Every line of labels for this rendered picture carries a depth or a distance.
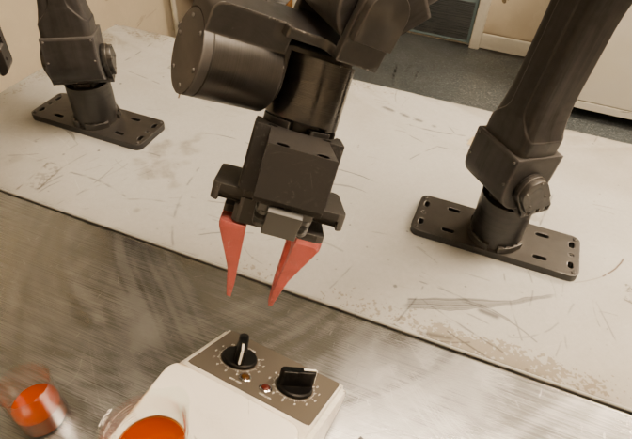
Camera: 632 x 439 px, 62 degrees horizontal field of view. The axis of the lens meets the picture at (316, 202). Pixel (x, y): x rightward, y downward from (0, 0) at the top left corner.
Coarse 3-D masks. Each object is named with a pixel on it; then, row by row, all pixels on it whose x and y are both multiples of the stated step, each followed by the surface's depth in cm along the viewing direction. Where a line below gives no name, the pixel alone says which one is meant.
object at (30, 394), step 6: (36, 384) 47; (42, 384) 47; (24, 390) 46; (30, 390) 46; (36, 390) 46; (42, 390) 46; (18, 396) 46; (24, 396) 46; (30, 396) 46; (36, 396) 46; (18, 402) 46; (24, 402) 46
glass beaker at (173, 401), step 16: (128, 400) 32; (144, 400) 33; (160, 400) 33; (176, 400) 33; (112, 416) 32; (128, 416) 33; (144, 416) 34; (176, 416) 34; (96, 432) 30; (112, 432) 32
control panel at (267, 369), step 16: (224, 336) 50; (208, 352) 46; (256, 352) 49; (272, 352) 49; (208, 368) 44; (224, 368) 45; (256, 368) 46; (272, 368) 47; (240, 384) 43; (256, 384) 44; (272, 384) 44; (320, 384) 46; (336, 384) 47; (272, 400) 42; (288, 400) 43; (304, 400) 44; (320, 400) 44; (304, 416) 42
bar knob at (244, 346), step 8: (240, 336) 47; (248, 336) 48; (240, 344) 46; (224, 352) 47; (232, 352) 47; (240, 352) 45; (248, 352) 48; (224, 360) 46; (232, 360) 46; (240, 360) 45; (248, 360) 46; (256, 360) 47; (240, 368) 45; (248, 368) 46
